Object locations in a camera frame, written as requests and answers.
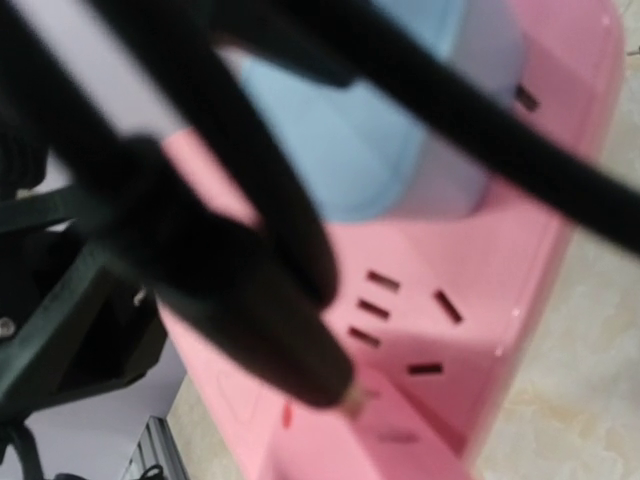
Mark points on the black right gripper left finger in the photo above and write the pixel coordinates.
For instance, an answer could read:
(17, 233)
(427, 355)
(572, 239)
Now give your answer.
(257, 296)

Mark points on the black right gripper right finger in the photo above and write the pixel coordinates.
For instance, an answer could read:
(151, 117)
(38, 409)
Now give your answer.
(379, 49)

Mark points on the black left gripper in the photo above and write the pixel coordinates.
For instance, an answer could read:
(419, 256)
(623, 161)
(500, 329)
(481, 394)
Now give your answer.
(79, 329)

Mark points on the pink triangular power strip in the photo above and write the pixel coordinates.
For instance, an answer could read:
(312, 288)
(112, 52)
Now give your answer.
(435, 312)

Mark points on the light blue plug adapter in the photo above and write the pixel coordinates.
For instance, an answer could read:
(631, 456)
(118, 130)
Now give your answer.
(358, 153)

